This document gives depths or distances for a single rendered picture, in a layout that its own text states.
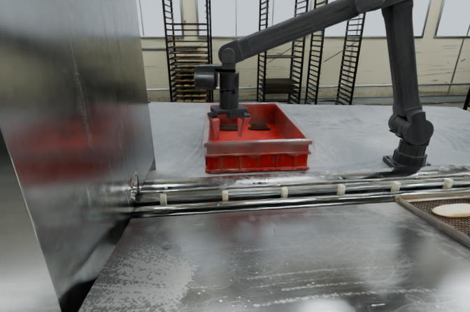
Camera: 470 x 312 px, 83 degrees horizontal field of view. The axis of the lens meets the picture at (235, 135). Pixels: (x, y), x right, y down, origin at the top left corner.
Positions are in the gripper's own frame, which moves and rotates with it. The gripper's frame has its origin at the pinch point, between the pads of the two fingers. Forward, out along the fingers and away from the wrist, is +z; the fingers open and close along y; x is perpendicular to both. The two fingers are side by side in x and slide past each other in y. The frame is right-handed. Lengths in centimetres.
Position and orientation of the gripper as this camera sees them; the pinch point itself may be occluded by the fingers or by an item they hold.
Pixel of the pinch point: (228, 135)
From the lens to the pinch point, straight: 83.4
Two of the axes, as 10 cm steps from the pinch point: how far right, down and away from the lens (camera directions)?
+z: -0.2, 9.3, 3.6
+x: 3.6, 3.4, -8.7
